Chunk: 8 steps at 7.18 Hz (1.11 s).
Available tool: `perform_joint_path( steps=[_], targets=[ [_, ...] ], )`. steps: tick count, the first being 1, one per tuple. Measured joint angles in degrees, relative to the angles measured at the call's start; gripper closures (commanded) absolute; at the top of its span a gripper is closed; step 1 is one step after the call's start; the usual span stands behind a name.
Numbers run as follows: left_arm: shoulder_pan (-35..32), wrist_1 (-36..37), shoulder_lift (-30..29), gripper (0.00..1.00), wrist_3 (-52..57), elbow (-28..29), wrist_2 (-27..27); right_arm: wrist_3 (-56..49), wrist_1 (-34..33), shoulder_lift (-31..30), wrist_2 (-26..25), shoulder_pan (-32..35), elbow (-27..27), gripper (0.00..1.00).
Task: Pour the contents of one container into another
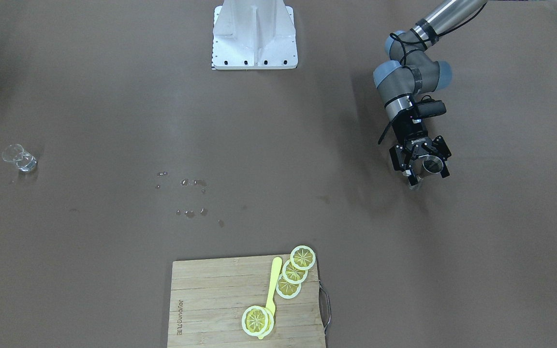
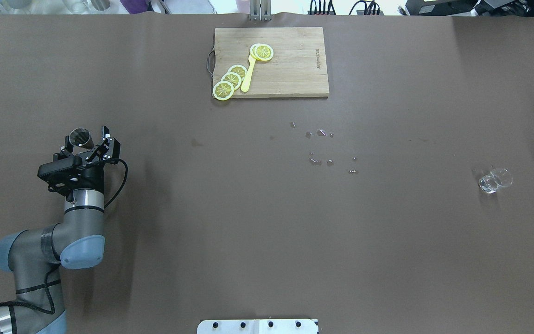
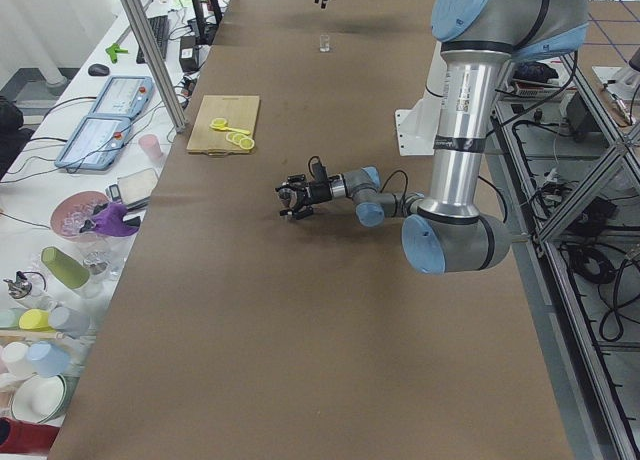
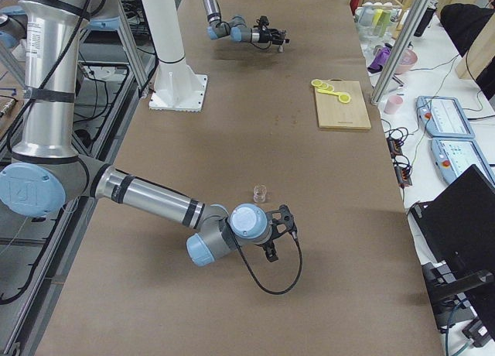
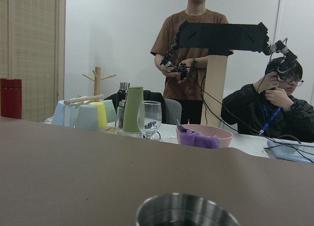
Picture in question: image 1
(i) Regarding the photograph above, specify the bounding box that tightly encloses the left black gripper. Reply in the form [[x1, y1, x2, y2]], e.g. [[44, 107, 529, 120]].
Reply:
[[389, 109, 452, 187]]

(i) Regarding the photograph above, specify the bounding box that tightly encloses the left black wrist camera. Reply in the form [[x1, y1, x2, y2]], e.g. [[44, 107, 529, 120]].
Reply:
[[412, 98, 447, 120]]

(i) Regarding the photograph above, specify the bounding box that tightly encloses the lemon slice middle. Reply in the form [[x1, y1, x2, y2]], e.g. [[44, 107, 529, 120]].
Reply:
[[281, 261, 308, 285]]

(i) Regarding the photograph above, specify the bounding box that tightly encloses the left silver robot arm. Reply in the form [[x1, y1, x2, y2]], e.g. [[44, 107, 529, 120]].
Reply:
[[373, 0, 486, 189]]

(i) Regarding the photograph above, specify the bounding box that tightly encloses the wooden cutting board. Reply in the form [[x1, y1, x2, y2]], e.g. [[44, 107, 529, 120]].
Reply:
[[166, 255, 330, 348]]

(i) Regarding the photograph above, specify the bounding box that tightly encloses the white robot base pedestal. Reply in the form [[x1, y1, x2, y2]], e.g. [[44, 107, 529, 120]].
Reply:
[[211, 0, 299, 71]]

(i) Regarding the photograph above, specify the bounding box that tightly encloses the clear glass measuring cup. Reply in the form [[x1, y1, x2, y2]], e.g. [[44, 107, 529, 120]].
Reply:
[[1, 144, 37, 173]]

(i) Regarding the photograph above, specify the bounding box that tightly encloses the lemon slice on spoon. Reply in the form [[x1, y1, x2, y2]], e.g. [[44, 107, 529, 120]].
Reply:
[[241, 305, 276, 340]]

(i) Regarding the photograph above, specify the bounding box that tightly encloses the lemon slice outer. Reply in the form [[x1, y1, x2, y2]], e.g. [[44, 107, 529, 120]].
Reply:
[[290, 245, 317, 271]]

